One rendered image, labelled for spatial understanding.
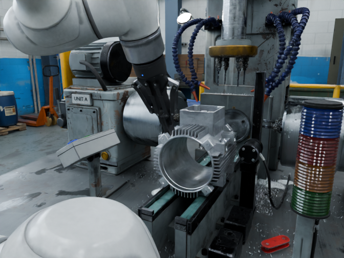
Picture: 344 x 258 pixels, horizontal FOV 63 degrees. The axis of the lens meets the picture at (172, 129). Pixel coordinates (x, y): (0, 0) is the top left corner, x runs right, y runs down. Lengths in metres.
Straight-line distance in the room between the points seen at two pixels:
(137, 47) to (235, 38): 0.55
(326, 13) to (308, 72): 1.10
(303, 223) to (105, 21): 0.50
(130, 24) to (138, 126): 0.62
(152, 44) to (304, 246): 0.47
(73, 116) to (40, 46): 0.74
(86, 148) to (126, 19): 0.36
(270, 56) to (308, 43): 4.97
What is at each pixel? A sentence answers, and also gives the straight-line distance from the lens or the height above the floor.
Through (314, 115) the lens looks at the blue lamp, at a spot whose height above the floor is 1.20.
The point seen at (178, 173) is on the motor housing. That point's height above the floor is 0.96.
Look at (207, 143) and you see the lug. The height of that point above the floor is 1.08.
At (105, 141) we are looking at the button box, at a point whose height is 1.06.
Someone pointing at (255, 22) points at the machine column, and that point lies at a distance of 1.29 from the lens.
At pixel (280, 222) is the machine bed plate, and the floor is 0.80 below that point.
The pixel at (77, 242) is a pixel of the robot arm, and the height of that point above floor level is 1.14.
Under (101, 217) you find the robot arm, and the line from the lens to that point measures 0.29.
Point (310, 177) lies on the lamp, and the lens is 0.50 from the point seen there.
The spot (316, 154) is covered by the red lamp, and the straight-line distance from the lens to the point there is 0.49.
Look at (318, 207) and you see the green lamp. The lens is 0.53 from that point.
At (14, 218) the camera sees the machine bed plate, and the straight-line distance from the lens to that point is 1.05.
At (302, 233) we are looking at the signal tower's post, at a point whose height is 0.99.
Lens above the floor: 1.28
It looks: 14 degrees down
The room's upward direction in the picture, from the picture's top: straight up
